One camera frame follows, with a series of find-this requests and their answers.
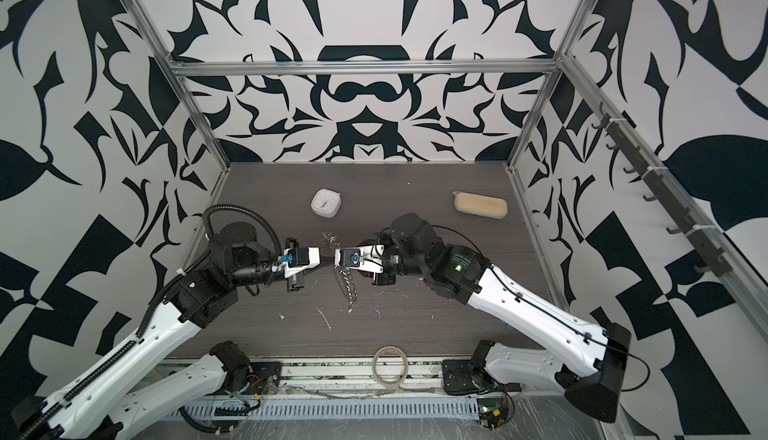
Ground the black corrugated cable hose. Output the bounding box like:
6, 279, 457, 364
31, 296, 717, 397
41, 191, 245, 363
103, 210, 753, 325
201, 203, 283, 255

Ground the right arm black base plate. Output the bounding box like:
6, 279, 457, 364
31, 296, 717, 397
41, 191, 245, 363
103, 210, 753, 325
441, 359, 522, 396

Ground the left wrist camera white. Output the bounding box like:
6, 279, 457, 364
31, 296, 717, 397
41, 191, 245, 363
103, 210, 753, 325
276, 247, 321, 279

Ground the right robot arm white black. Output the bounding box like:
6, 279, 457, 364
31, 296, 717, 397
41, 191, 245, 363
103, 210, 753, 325
340, 213, 631, 423

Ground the white slotted cable duct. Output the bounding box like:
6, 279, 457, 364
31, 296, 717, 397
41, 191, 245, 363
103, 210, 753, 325
186, 397, 479, 421

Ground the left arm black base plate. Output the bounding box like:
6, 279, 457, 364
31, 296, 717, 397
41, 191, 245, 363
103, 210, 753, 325
235, 360, 283, 395

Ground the green lit circuit board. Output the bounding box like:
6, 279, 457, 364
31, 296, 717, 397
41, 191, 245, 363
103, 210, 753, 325
477, 395, 515, 430

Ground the white square timer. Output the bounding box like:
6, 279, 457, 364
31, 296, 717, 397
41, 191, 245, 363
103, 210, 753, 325
310, 189, 342, 219

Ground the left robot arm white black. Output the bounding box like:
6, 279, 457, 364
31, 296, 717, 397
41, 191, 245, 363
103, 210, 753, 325
12, 204, 333, 439

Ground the clear tape roll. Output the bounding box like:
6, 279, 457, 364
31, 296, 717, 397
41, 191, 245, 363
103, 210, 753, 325
371, 345, 409, 390

